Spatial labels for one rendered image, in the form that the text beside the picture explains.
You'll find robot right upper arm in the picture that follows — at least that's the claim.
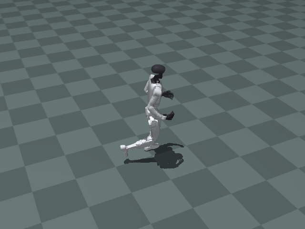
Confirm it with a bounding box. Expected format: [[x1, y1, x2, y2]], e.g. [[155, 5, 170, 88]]
[[147, 86, 162, 110]]

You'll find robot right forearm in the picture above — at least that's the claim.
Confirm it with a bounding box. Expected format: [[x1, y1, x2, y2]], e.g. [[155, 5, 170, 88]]
[[149, 106, 166, 120]]

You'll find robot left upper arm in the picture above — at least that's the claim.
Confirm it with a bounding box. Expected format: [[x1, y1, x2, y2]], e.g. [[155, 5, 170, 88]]
[[144, 74, 155, 94]]

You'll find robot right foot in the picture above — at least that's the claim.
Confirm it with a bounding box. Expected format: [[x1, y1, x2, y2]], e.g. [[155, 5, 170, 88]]
[[120, 145, 128, 157]]

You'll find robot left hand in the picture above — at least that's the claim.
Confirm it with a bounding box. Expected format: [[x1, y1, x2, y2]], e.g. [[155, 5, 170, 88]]
[[162, 91, 174, 100]]

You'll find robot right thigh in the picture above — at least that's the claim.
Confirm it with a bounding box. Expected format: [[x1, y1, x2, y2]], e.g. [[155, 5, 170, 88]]
[[146, 116, 160, 142]]

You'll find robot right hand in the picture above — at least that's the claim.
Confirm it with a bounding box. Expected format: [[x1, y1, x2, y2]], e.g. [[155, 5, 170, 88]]
[[163, 111, 174, 120]]

